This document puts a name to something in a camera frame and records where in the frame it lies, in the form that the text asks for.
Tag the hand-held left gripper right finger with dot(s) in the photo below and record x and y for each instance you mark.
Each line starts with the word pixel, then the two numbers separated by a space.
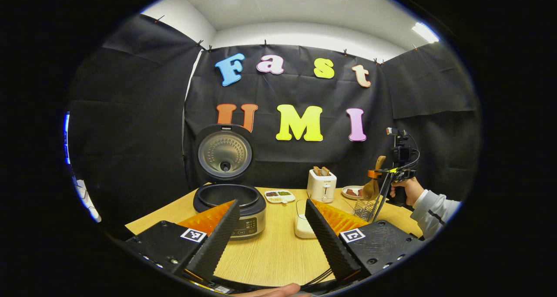
pixel 328 244

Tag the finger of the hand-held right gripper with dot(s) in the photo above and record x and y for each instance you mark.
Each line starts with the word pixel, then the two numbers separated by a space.
pixel 376 173

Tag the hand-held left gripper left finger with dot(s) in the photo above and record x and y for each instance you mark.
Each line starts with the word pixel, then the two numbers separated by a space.
pixel 217 244

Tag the wooden spoon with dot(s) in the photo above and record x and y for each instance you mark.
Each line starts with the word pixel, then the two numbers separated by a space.
pixel 370 190

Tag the white rice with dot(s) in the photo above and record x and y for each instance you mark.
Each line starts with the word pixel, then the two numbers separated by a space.
pixel 302 227

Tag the black and silver rice cooker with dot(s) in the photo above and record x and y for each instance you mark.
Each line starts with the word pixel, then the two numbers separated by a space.
pixel 226 157

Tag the brown meat piece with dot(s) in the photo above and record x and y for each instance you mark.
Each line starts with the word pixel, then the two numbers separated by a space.
pixel 352 192

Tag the white round plate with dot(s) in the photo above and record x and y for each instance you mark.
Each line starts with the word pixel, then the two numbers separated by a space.
pixel 350 197

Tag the clear plastic container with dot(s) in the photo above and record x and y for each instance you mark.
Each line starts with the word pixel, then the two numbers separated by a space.
pixel 300 207

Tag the white toaster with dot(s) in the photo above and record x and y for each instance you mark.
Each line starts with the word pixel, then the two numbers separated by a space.
pixel 322 188

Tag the white divided condiment dish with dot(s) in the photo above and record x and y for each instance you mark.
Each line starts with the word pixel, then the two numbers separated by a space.
pixel 278 197

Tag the white desk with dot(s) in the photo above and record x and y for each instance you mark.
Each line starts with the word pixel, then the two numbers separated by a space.
pixel 89 205

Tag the black backdrop cloth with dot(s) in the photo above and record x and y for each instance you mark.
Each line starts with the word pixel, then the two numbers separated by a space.
pixel 130 136

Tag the computer monitor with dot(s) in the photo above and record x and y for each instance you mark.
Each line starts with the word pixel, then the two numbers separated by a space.
pixel 66 136

